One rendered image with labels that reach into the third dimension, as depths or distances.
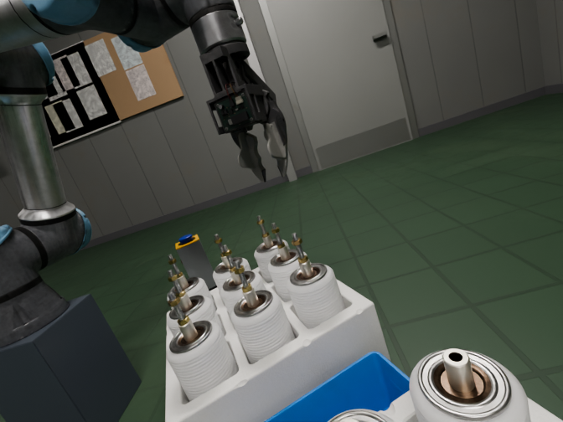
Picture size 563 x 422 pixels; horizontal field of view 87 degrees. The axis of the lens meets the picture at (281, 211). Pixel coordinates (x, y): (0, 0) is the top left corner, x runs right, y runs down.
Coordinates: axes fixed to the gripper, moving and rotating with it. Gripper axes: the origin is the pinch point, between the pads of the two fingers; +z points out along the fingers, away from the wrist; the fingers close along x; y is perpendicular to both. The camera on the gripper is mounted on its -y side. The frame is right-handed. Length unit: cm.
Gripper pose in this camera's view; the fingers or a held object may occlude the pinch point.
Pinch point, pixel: (273, 171)
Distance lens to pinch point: 53.2
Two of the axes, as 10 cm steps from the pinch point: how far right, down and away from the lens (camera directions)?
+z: 3.3, 9.1, 2.5
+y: -3.2, 3.5, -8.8
